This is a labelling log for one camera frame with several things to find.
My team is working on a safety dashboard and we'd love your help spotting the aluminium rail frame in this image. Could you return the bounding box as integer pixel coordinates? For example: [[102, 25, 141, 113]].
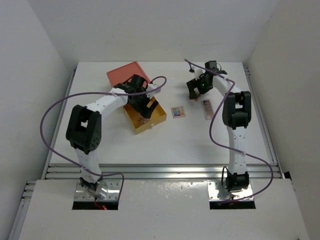
[[8, 62, 283, 240]]

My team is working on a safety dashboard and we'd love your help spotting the orange drawer box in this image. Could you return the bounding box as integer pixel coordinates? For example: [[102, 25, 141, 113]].
[[106, 61, 151, 87]]

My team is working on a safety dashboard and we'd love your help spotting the small colourful eyeshadow palette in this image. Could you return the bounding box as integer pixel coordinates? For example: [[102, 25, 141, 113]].
[[171, 106, 186, 119]]

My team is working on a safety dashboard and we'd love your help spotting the long brown eyeshadow palette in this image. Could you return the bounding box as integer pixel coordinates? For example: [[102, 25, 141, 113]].
[[201, 99, 214, 120]]

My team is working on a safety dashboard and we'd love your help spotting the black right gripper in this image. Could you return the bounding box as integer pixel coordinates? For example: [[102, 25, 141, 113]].
[[187, 73, 214, 100]]

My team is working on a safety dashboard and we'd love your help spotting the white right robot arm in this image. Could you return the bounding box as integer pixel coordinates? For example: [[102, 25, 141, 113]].
[[186, 60, 252, 192]]

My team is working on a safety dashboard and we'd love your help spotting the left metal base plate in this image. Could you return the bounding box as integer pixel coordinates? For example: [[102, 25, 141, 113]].
[[74, 179, 122, 203]]

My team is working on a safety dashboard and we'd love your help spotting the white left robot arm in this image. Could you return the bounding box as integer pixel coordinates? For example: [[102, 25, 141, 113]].
[[66, 74, 161, 198]]

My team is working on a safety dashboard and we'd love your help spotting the metal base plate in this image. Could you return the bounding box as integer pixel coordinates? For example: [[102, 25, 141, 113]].
[[74, 179, 122, 203], [207, 179, 254, 202]]

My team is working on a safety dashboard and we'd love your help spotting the square orange blush compact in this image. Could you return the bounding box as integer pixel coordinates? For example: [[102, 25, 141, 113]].
[[190, 94, 202, 102]]

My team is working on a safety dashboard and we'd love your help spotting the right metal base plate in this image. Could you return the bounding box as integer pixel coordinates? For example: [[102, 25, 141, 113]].
[[207, 179, 254, 202]]

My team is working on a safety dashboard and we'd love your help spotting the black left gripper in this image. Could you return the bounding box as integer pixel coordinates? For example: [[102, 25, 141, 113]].
[[129, 88, 158, 119]]

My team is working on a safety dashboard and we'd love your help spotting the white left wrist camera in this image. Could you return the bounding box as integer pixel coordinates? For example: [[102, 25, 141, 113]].
[[146, 83, 161, 100]]

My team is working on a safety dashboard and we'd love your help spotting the yellow drawer with white knob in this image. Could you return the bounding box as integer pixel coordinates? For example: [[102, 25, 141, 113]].
[[123, 104, 167, 134]]

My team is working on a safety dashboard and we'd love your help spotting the clear nine-pan eyeshadow palette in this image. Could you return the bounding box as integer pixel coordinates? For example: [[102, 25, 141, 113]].
[[137, 117, 150, 125]]

